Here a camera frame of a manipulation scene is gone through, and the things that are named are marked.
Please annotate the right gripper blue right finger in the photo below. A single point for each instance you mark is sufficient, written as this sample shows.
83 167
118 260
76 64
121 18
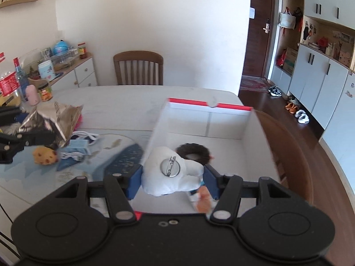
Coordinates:
214 182

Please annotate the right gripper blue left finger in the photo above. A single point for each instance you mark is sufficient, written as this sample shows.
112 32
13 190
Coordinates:
131 181

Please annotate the white plush badge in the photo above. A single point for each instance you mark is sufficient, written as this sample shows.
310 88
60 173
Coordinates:
166 172

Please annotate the silver foil snack bag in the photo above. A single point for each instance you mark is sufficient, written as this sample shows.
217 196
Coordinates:
61 119

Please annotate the white blue snack packet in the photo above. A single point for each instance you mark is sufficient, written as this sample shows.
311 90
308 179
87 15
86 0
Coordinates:
202 200

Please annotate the yellow capybara toy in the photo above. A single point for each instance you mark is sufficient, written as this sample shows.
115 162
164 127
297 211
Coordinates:
45 156

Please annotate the red cardboard shoe box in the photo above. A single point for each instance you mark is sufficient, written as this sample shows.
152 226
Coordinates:
232 134

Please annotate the pink small bottle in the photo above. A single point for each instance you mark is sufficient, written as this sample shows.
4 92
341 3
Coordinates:
32 95

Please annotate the sauce jar black lid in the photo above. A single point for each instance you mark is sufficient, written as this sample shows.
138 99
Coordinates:
45 91

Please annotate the large cola bottle red label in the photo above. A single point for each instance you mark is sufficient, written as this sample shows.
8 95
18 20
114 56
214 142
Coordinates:
13 82

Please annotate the light blue small carton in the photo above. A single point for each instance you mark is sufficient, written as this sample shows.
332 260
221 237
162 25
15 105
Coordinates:
78 145

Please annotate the white sunglasses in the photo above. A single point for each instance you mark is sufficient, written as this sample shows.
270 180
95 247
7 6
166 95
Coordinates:
92 138

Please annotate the white patterned cup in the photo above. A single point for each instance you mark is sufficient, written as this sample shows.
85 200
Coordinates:
46 70

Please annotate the white sideboard cabinet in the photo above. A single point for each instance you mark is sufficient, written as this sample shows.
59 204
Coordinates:
79 75

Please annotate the wooden dining chair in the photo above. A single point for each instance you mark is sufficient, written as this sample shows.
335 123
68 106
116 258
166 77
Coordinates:
139 68

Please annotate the grey wall cabinet unit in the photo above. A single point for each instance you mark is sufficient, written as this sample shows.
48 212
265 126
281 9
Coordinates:
316 66

